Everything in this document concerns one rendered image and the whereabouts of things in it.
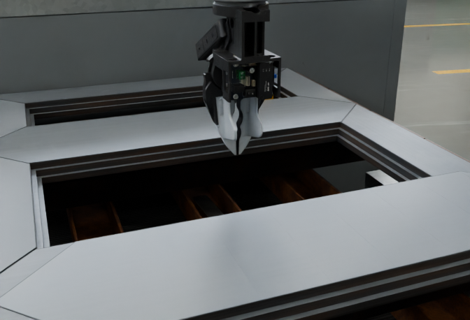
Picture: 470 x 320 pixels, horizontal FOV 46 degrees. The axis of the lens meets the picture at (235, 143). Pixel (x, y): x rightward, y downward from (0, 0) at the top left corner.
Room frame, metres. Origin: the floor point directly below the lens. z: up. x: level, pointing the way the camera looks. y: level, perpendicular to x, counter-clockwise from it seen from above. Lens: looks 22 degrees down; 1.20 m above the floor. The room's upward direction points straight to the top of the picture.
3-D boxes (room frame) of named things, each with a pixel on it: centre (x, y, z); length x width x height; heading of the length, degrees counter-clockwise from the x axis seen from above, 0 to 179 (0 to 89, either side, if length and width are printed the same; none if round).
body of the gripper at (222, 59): (0.71, -0.01, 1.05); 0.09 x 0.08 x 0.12; 21
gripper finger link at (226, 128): (0.71, 0.01, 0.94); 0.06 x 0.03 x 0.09; 21
